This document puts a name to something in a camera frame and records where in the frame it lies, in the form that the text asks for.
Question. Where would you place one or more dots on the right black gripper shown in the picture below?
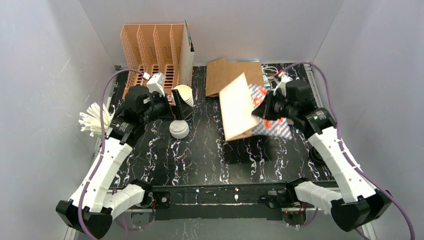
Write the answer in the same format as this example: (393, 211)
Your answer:
(268, 108)

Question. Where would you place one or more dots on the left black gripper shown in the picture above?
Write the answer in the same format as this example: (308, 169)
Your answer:
(175, 103)

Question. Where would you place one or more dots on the stack of white paper cups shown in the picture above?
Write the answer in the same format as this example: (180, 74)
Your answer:
(187, 95)

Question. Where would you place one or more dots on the blue checkered paper bag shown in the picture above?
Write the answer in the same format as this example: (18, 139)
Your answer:
(237, 101)

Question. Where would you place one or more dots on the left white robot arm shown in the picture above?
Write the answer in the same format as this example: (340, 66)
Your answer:
(90, 209)

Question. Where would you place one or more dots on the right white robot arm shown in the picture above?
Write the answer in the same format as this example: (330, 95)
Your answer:
(358, 201)

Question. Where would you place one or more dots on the stack of white cup lids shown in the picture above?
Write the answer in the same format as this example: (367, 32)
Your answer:
(179, 129)

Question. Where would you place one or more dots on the grey folder in rack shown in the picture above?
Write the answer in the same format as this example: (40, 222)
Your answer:
(187, 54)

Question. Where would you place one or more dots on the brown kraft paper bags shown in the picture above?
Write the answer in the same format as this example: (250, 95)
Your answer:
(220, 73)

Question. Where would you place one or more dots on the orange plastic file rack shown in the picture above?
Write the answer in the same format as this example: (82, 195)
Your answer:
(154, 48)

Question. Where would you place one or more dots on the black cup lids stack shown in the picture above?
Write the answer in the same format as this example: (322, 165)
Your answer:
(315, 157)

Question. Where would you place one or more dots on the green cup of straws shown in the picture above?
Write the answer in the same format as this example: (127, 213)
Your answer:
(91, 120)

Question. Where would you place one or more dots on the colourful bag handles bundle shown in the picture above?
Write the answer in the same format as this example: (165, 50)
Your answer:
(268, 75)

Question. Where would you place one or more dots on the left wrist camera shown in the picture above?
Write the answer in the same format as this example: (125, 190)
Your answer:
(155, 83)

